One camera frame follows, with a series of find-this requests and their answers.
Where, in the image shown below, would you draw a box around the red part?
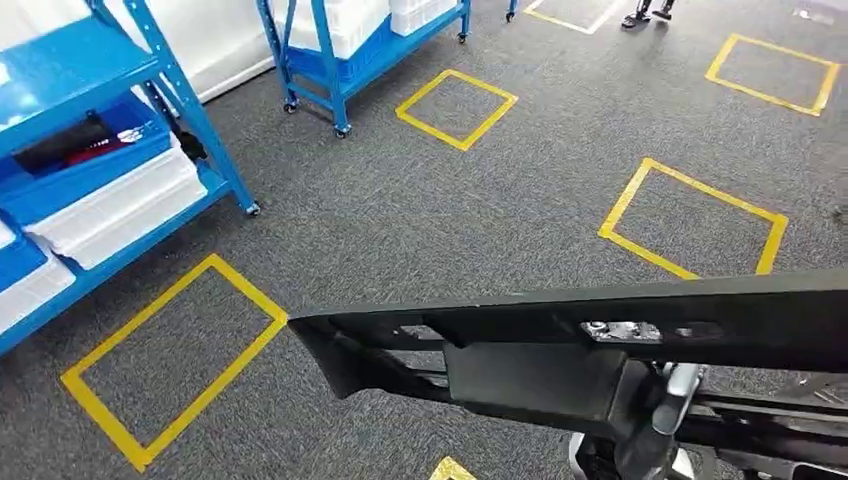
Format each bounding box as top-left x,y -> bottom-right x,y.
62,135 -> 137,168

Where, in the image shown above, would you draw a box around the blue metal shelf rack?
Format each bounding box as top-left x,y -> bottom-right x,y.
0,0 -> 262,359

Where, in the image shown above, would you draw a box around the blue wheeled shelf rack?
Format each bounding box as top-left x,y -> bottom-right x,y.
255,0 -> 474,140

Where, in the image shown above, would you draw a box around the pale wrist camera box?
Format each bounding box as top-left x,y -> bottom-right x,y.
566,433 -> 587,480

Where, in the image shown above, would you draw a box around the person's feet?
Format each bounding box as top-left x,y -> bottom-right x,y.
620,0 -> 678,30

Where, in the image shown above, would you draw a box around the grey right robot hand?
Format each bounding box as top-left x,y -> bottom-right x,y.
612,390 -> 672,480

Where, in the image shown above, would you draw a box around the black plastic car panel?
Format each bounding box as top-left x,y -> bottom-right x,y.
287,267 -> 848,480

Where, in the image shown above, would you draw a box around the white car body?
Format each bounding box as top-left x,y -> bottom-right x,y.
0,0 -> 278,106

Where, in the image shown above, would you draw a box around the white plastic bin stack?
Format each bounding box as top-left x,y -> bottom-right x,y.
272,0 -> 460,61

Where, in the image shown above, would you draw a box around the yellow tape square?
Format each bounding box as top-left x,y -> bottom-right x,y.
60,252 -> 290,474
597,156 -> 791,282
394,68 -> 520,153
704,33 -> 843,119

